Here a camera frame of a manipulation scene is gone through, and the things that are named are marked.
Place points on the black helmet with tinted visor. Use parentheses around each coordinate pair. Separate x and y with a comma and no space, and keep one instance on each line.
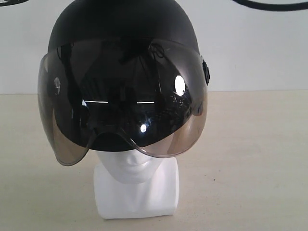
(122,75)

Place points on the white foam mannequin head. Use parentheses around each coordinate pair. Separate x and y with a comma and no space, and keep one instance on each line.
(130,184)

